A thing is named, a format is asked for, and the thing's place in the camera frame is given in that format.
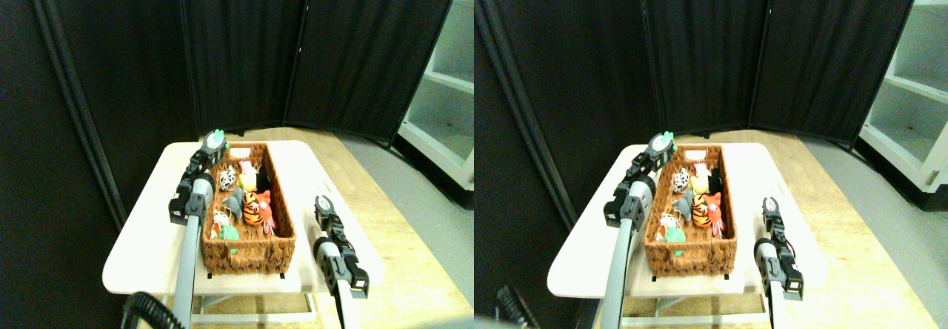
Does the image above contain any grey plush toy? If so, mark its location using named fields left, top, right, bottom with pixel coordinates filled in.
left=222, top=188, right=247, bottom=220
left=672, top=190, right=695, bottom=222

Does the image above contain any orange striped tiger plush toy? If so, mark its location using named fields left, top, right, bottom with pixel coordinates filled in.
left=242, top=190, right=269, bottom=228
left=691, top=193, right=716, bottom=230

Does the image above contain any tan and white plush toy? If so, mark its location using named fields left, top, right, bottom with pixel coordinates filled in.
left=655, top=212, right=677, bottom=242
left=210, top=209, right=231, bottom=239

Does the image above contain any green ball toy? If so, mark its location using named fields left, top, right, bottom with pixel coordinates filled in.
left=219, top=225, right=240, bottom=256
left=664, top=227, right=686, bottom=258

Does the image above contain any brown wicker basket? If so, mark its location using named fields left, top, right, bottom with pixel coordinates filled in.
left=201, top=142, right=297, bottom=276
left=643, top=145, right=738, bottom=278

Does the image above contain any black curtain stand pole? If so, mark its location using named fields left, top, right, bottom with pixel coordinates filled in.
left=474, top=0, right=580, bottom=231
left=176, top=0, right=202, bottom=139
left=282, top=0, right=315, bottom=131
left=747, top=0, right=778, bottom=133
left=27, top=0, right=127, bottom=231
left=638, top=0, right=666, bottom=142

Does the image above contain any low white table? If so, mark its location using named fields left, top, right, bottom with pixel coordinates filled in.
left=547, top=144, right=829, bottom=327
left=102, top=142, right=384, bottom=325

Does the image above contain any white shelf unit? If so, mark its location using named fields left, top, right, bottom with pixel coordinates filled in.
left=859, top=0, right=948, bottom=194
left=397, top=0, right=474, bottom=191

